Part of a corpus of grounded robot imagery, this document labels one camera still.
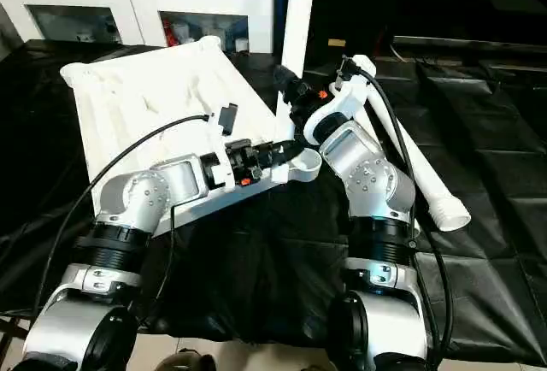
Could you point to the white plastic table leg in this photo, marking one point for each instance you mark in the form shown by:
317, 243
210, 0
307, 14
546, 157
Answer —
299, 12
410, 161

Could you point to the white plastic table top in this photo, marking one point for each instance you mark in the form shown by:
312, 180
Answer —
149, 80

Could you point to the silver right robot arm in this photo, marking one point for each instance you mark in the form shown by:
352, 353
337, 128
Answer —
367, 174

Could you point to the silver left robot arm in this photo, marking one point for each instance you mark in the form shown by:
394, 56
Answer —
128, 191

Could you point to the small tan label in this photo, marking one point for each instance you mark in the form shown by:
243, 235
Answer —
337, 42

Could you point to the black plastic mat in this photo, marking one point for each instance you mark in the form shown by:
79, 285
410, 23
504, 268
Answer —
256, 260

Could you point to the white cabinet with glass doors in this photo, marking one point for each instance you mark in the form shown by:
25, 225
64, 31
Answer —
128, 3

